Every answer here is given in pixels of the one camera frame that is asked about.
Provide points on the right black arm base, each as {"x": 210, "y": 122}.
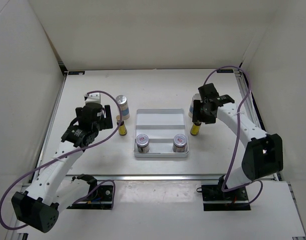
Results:
{"x": 216, "y": 200}

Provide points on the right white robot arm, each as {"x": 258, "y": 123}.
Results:
{"x": 256, "y": 154}

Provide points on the small yellow bottle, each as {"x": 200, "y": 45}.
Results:
{"x": 195, "y": 128}
{"x": 121, "y": 126}

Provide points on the tall white shaker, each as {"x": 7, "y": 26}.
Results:
{"x": 122, "y": 101}
{"x": 195, "y": 97}

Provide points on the right black corner label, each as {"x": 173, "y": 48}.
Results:
{"x": 224, "y": 71}

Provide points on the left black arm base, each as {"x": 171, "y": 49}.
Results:
{"x": 101, "y": 199}

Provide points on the dark spice jar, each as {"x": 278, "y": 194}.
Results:
{"x": 142, "y": 143}
{"x": 180, "y": 143}

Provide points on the black corner label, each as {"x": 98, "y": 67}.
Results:
{"x": 224, "y": 71}
{"x": 76, "y": 73}

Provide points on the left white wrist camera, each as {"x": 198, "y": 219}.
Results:
{"x": 92, "y": 98}

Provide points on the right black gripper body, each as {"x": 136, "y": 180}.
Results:
{"x": 200, "y": 113}

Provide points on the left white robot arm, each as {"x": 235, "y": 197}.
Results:
{"x": 40, "y": 204}

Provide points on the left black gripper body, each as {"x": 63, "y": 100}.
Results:
{"x": 99, "y": 124}

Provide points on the white divided tray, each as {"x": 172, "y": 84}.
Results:
{"x": 161, "y": 126}

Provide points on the left black corner label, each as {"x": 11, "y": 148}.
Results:
{"x": 76, "y": 73}

